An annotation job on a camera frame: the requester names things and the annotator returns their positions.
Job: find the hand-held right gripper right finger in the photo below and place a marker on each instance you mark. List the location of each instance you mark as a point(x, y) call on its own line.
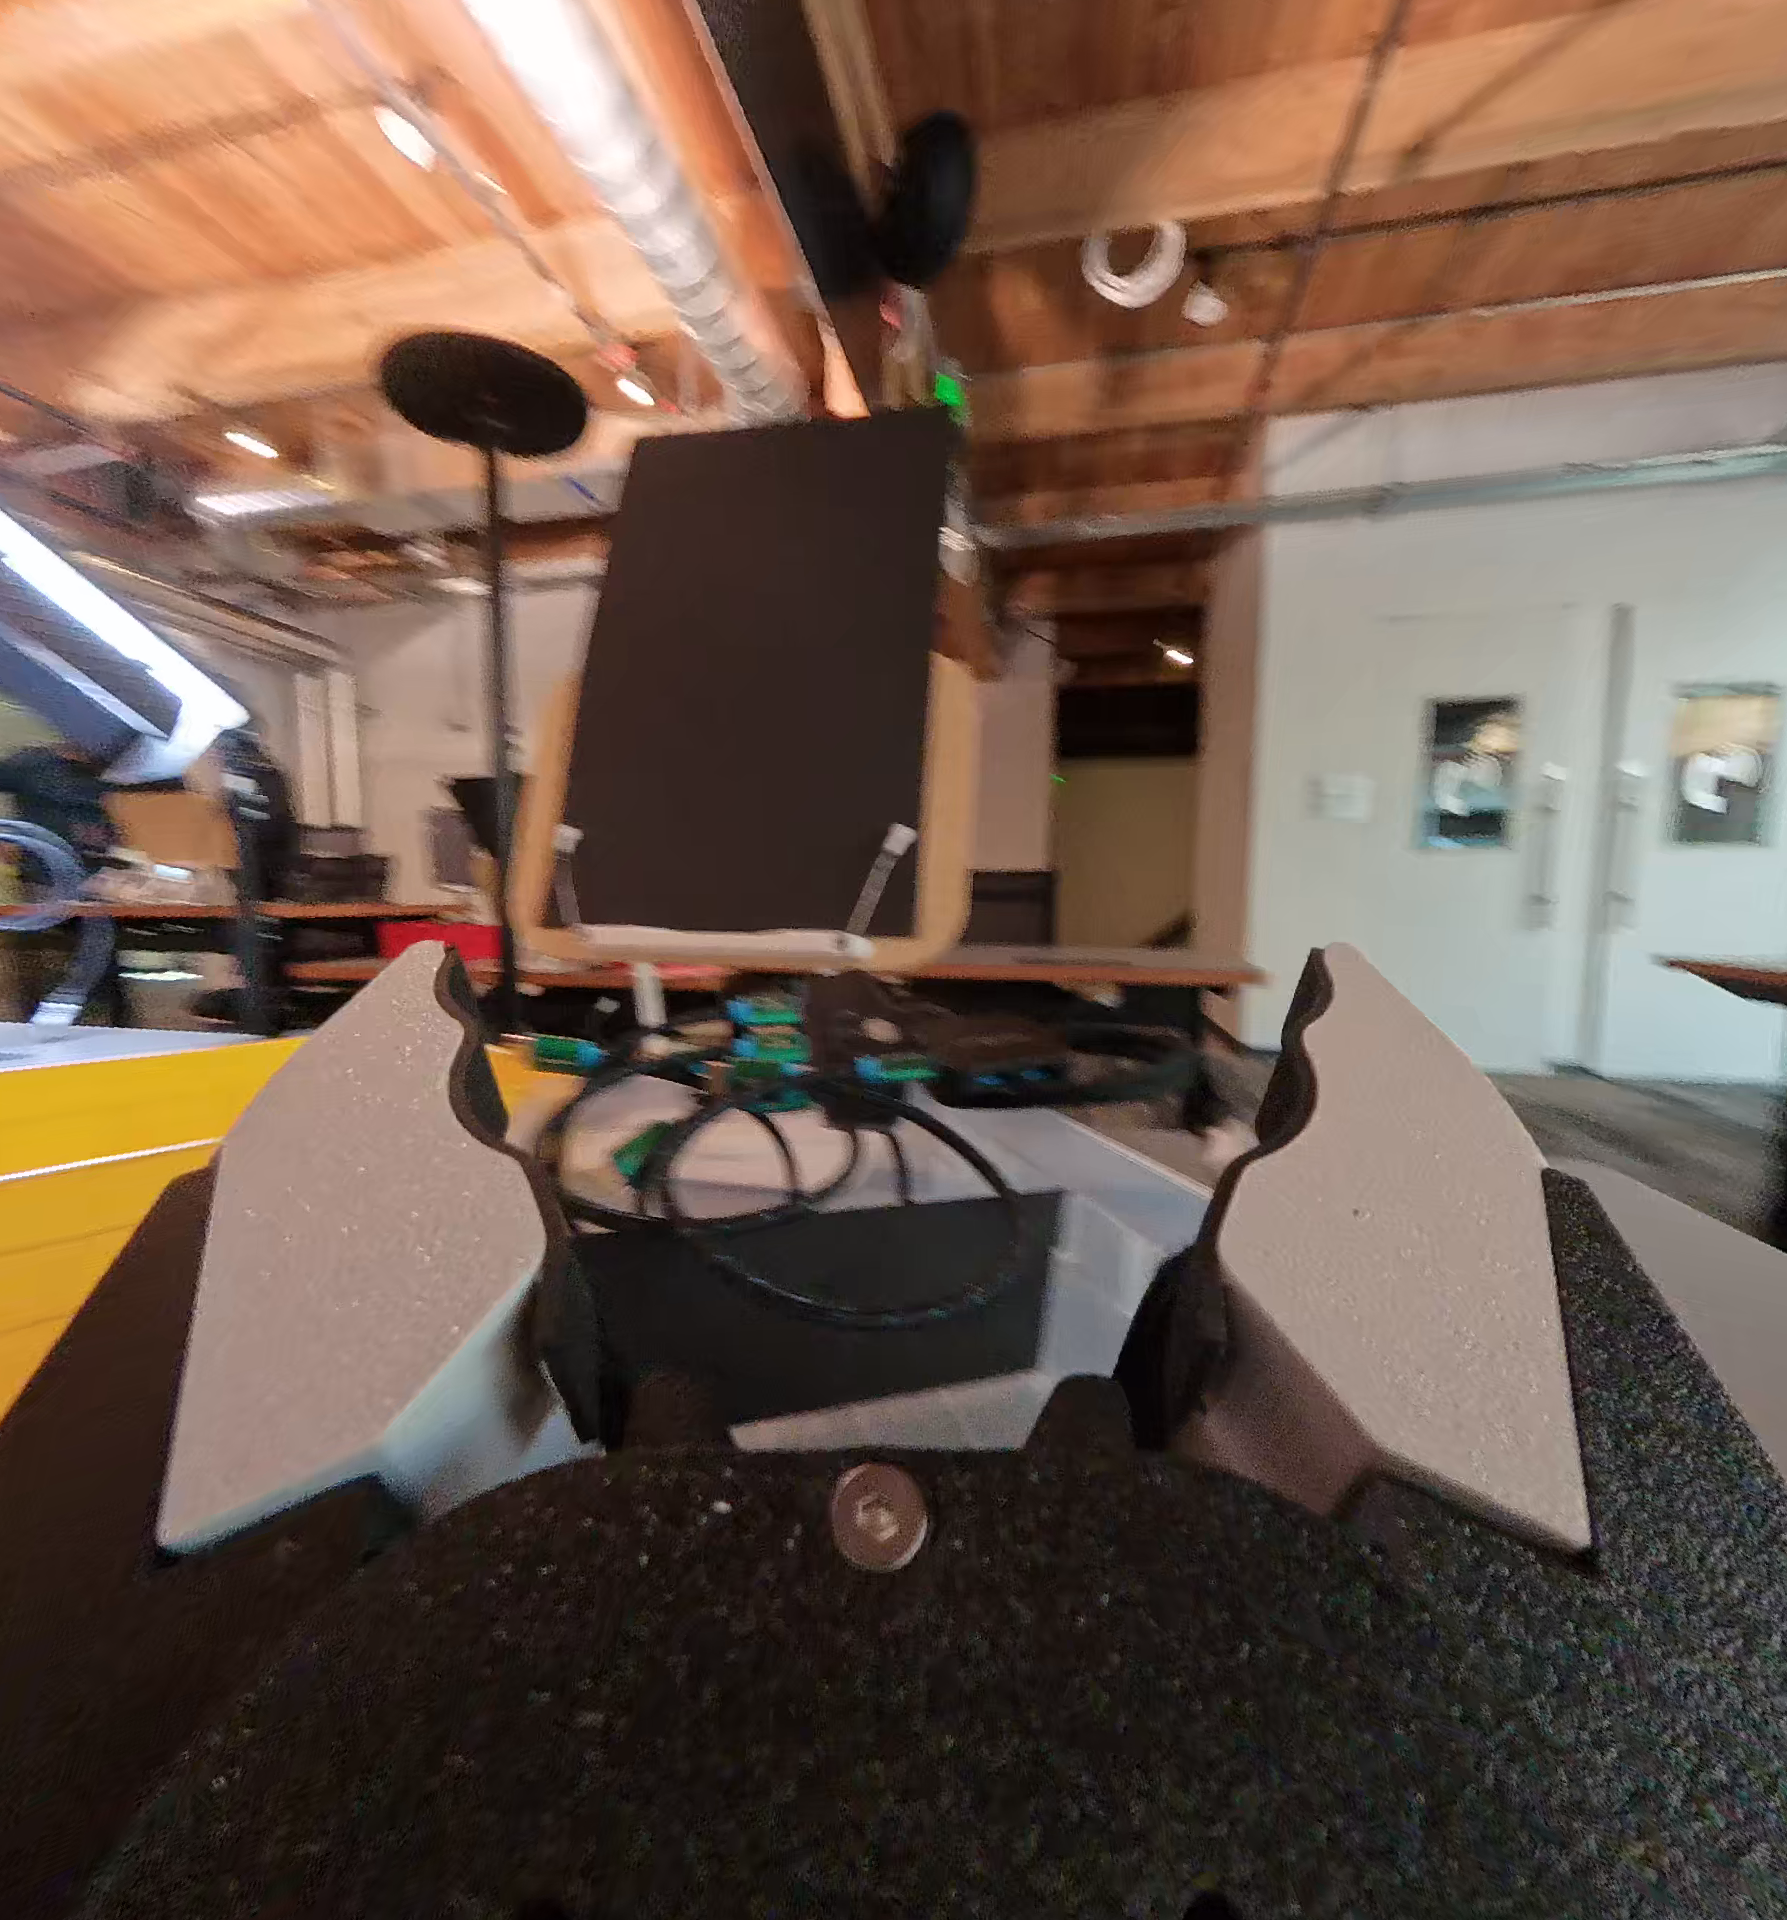
point(1403, 1276)

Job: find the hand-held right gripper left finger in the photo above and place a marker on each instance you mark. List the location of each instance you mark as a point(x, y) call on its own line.
point(354, 1245)

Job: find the yellow plastic bin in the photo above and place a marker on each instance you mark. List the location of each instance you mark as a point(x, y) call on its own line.
point(53, 1200)

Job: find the black HDMI switch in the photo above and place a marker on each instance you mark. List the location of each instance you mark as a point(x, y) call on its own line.
point(998, 1048)

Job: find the red plastic bin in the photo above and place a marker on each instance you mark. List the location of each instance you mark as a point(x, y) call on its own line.
point(427, 941)

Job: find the white double door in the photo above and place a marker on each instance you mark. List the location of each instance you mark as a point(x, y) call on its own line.
point(1583, 976)

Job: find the wooden table black legs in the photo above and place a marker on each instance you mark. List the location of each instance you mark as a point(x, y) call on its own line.
point(1778, 982)

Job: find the bright lamp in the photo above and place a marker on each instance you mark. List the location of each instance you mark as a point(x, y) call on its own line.
point(69, 600)

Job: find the white framed black board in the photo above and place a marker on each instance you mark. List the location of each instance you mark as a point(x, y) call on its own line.
point(773, 676)

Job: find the black tripod pole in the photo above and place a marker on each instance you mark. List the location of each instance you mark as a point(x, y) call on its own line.
point(481, 388)

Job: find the black round disc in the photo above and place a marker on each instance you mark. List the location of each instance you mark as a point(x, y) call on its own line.
point(930, 195)

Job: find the silver ventilation duct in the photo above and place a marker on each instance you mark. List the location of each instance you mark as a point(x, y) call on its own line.
point(654, 195)

